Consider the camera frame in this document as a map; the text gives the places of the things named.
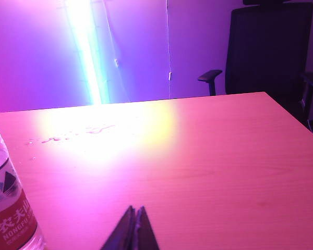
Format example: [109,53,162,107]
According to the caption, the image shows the thin hanging cord with tag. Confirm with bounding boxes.
[164,0,173,99]

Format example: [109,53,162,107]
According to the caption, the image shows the black office chair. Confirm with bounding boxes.
[197,0,313,143]

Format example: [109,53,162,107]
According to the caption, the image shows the vertical glowing light strip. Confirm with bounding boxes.
[65,0,111,105]

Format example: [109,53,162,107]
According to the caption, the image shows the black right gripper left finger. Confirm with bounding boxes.
[100,205,136,250]

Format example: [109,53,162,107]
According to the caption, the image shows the spilled water drops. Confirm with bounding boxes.
[25,124,116,146]

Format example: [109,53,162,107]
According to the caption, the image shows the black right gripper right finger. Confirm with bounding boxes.
[131,206,160,250]

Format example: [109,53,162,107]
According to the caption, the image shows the clear red-label water bottle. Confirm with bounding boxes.
[0,120,45,250]

